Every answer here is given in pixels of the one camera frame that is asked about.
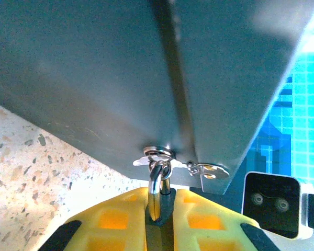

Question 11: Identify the silver box latch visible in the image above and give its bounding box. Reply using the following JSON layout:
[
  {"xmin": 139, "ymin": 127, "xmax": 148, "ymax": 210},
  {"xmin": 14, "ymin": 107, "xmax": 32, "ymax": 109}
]
[{"xmin": 132, "ymin": 145, "xmax": 184, "ymax": 169}]

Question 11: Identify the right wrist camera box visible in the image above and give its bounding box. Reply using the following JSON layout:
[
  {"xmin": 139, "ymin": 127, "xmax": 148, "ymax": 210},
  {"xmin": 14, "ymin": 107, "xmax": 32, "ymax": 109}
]
[{"xmin": 241, "ymin": 171, "xmax": 314, "ymax": 241}]

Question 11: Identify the small padlock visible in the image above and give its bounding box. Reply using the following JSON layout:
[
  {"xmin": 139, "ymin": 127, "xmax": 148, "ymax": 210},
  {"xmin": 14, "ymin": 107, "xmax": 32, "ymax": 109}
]
[{"xmin": 145, "ymin": 159, "xmax": 175, "ymax": 251}]

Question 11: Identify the painted tin box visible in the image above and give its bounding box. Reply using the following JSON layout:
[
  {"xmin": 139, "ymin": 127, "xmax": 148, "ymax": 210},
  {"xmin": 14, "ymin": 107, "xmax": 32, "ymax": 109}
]
[{"xmin": 0, "ymin": 0, "xmax": 314, "ymax": 196}]

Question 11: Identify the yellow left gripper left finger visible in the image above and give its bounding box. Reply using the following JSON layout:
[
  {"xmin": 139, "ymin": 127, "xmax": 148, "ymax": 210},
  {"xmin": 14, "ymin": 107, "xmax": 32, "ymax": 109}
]
[{"xmin": 38, "ymin": 186, "xmax": 151, "ymax": 251}]

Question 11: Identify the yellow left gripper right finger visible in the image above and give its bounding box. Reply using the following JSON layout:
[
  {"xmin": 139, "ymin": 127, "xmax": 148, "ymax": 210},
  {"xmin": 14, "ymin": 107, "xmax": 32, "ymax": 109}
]
[{"xmin": 172, "ymin": 187, "xmax": 280, "ymax": 251}]

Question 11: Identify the silver padlock key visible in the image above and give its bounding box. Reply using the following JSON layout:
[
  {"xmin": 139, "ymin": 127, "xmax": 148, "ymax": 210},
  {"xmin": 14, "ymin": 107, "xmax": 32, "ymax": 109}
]
[{"xmin": 185, "ymin": 159, "xmax": 230, "ymax": 193}]

